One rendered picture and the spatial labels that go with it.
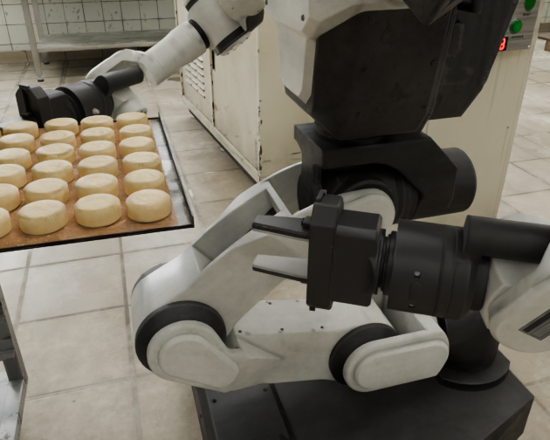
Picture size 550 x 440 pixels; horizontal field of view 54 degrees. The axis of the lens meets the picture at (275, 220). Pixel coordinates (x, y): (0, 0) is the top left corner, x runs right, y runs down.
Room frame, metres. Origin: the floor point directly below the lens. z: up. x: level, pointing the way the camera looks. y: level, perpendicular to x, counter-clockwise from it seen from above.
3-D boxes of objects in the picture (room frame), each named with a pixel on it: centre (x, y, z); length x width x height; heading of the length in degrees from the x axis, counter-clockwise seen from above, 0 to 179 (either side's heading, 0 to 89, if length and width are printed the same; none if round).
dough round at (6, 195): (0.56, 0.33, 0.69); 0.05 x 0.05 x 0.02
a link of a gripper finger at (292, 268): (0.46, -0.01, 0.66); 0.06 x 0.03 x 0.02; 75
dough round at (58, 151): (0.70, 0.31, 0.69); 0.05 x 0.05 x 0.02
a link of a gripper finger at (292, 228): (0.46, -0.01, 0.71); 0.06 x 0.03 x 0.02; 75
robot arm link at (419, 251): (0.44, -0.10, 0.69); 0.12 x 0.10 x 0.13; 75
